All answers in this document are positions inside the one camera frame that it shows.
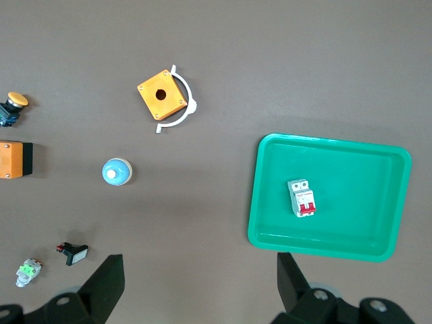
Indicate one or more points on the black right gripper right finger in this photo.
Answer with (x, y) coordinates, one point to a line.
(303, 303)

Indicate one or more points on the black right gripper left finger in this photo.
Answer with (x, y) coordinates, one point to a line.
(91, 300)

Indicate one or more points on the white circuit breaker red switches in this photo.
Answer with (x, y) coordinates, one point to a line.
(301, 199)

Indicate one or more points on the blue white dome button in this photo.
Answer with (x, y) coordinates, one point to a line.
(116, 171)

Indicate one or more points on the green plastic tray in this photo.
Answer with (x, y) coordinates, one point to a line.
(357, 175)

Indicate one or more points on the orange box with black base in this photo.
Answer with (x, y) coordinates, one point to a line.
(13, 159)

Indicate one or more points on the orange mushroom push button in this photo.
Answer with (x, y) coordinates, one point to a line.
(13, 106)

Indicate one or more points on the orange box with hole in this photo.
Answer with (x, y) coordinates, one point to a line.
(162, 95)

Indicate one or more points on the white curved plastic clamp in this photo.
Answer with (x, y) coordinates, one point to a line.
(186, 98)

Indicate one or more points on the brown table mat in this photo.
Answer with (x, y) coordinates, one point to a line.
(236, 44)

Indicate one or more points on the black rectangular pushbutton switch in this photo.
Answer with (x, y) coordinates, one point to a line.
(72, 254)

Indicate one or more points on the green white selector switch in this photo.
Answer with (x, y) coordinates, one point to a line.
(28, 271)

